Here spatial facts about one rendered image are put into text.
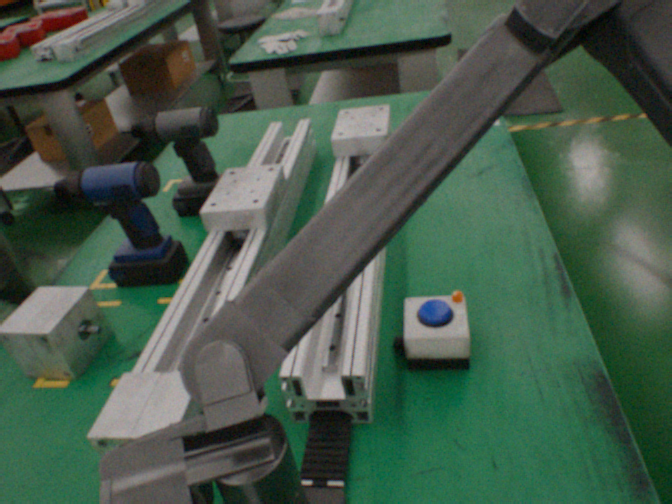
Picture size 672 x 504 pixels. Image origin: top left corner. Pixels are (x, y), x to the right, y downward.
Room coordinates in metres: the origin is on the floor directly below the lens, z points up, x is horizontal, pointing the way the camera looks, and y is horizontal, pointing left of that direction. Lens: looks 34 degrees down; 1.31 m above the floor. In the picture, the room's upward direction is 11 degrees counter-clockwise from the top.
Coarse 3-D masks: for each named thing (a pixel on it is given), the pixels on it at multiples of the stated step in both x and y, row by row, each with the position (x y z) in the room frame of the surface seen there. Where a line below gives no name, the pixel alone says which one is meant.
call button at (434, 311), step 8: (424, 304) 0.52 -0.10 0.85; (432, 304) 0.51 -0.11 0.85; (440, 304) 0.51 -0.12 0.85; (448, 304) 0.51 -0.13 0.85; (424, 312) 0.50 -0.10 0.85; (432, 312) 0.50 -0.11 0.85; (440, 312) 0.50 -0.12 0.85; (448, 312) 0.49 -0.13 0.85; (424, 320) 0.50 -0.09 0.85; (432, 320) 0.49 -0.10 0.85; (440, 320) 0.49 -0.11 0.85
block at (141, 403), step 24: (120, 384) 0.45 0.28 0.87; (144, 384) 0.45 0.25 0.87; (168, 384) 0.44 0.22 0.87; (120, 408) 0.42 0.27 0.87; (144, 408) 0.41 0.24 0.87; (168, 408) 0.40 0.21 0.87; (192, 408) 0.41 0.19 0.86; (96, 432) 0.39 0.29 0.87; (120, 432) 0.38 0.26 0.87; (144, 432) 0.38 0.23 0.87
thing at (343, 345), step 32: (352, 160) 1.00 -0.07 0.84; (384, 256) 0.73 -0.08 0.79; (352, 288) 0.61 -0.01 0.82; (320, 320) 0.54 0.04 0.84; (352, 320) 0.50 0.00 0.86; (320, 352) 0.49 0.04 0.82; (352, 352) 0.44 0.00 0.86; (288, 384) 0.44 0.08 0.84; (320, 384) 0.44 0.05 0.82; (352, 384) 0.43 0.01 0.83; (352, 416) 0.42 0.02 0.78
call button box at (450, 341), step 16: (416, 304) 0.53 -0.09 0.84; (464, 304) 0.52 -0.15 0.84; (416, 320) 0.50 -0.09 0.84; (448, 320) 0.49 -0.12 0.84; (464, 320) 0.49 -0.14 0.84; (416, 336) 0.48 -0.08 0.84; (432, 336) 0.47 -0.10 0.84; (448, 336) 0.47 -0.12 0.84; (464, 336) 0.46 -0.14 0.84; (416, 352) 0.47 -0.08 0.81; (432, 352) 0.47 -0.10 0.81; (448, 352) 0.46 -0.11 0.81; (464, 352) 0.46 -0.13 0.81; (416, 368) 0.47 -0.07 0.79; (432, 368) 0.47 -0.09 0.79; (448, 368) 0.46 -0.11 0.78; (464, 368) 0.46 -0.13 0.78
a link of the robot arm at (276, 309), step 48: (528, 0) 0.42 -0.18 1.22; (576, 0) 0.42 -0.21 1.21; (480, 48) 0.42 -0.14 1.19; (528, 48) 0.42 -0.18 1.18; (432, 96) 0.40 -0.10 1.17; (480, 96) 0.40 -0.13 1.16; (384, 144) 0.38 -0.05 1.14; (432, 144) 0.37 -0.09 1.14; (336, 192) 0.36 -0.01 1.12; (384, 192) 0.35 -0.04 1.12; (432, 192) 0.36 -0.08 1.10; (336, 240) 0.32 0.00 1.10; (384, 240) 0.33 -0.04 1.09; (288, 288) 0.30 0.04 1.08; (336, 288) 0.30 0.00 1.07; (240, 336) 0.27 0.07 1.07; (288, 336) 0.27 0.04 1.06; (192, 384) 0.25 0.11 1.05
